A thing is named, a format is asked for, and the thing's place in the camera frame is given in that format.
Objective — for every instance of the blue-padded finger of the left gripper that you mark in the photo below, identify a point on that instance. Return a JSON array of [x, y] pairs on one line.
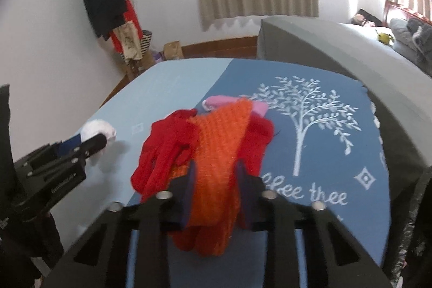
[[63, 148]]

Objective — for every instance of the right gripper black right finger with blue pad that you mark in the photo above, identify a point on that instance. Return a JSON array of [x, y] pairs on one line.
[[333, 256]]

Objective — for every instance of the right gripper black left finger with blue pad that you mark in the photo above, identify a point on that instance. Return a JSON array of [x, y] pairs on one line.
[[127, 245]]

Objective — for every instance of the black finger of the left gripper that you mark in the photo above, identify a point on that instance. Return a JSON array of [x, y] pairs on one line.
[[85, 150]]

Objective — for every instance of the white plastic bag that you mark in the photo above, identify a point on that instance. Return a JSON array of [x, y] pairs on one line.
[[98, 126]]

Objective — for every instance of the red plastic bag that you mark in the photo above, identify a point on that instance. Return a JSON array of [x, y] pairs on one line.
[[167, 152]]

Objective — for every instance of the orange foam net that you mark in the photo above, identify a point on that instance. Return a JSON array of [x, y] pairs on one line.
[[215, 203]]

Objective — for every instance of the pink face mask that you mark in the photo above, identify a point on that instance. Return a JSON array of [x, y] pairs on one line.
[[211, 103]]

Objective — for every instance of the light blue mattress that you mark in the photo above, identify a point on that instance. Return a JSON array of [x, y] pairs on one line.
[[166, 87]]

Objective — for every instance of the blue tree-print blanket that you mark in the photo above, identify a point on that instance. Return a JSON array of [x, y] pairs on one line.
[[327, 146]]

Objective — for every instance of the beige tote bag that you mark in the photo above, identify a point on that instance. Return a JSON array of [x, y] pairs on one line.
[[128, 36]]

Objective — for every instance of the striped basket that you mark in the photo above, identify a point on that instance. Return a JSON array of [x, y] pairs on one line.
[[145, 41]]

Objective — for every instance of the brown paper bag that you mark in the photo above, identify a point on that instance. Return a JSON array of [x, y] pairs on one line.
[[173, 51]]

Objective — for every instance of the red hanging bag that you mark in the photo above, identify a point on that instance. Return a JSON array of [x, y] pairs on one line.
[[129, 15]]

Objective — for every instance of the grey bed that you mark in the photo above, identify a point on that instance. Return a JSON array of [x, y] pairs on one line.
[[400, 91]]

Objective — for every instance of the grey pillow stack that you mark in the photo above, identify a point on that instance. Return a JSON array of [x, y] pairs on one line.
[[404, 45]]

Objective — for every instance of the yellow-green plush toy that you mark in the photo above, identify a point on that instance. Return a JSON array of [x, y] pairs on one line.
[[385, 38]]

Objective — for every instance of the dark grey folded blanket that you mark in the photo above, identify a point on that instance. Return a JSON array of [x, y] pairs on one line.
[[421, 34]]

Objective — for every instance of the black bag by headboard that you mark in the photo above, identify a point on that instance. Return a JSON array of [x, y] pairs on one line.
[[365, 19]]

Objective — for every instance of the red wooden headboard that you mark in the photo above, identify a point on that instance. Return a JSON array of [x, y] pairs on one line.
[[395, 10]]

